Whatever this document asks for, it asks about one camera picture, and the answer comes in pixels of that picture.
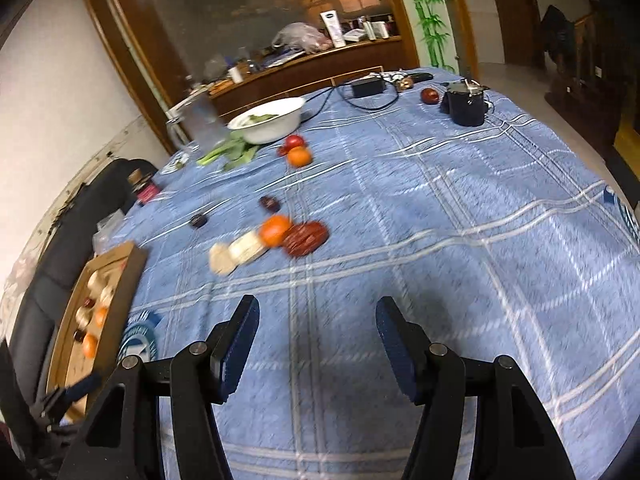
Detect wooden door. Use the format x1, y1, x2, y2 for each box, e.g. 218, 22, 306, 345
482, 0, 546, 67

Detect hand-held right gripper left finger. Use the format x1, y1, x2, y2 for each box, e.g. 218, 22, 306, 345
57, 294, 261, 480

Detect white lotion bottle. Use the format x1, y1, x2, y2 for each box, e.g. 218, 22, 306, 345
320, 9, 347, 48

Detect black kettle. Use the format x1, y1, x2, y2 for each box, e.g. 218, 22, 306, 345
440, 79, 493, 127

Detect black power adapter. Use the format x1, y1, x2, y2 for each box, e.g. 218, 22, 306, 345
351, 77, 386, 98

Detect dark coat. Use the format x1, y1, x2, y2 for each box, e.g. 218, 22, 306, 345
540, 4, 576, 63

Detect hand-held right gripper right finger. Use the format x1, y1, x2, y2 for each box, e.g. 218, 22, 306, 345
375, 296, 578, 480

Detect clear glass pitcher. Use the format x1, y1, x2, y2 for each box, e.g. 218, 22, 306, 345
167, 91, 231, 153

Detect wooden cabinet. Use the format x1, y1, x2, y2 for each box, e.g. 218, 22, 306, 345
75, 0, 471, 156

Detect white bowl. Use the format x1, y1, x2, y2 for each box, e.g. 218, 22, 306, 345
227, 97, 307, 145

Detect black sofa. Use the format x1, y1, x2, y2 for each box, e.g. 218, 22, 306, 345
0, 157, 161, 411

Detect green leafy vegetables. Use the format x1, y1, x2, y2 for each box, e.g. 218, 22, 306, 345
196, 137, 261, 171

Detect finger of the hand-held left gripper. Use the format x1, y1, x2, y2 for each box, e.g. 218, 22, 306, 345
57, 371, 102, 408

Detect shallow cardboard box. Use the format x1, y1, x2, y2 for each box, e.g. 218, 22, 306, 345
45, 241, 149, 423

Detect black cable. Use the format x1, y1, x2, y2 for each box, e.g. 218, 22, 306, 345
300, 72, 401, 126

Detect dark wooden furniture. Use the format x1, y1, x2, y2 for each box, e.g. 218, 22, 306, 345
545, 0, 640, 161

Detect pale plastic bag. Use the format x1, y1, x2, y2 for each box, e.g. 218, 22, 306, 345
270, 22, 333, 53

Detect dark jar with red label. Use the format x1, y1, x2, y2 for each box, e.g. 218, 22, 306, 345
127, 167, 160, 206

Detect tan block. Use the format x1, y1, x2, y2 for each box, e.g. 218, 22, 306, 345
209, 242, 237, 276

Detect blue plaid tablecloth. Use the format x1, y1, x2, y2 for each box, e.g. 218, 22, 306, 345
117, 67, 640, 480

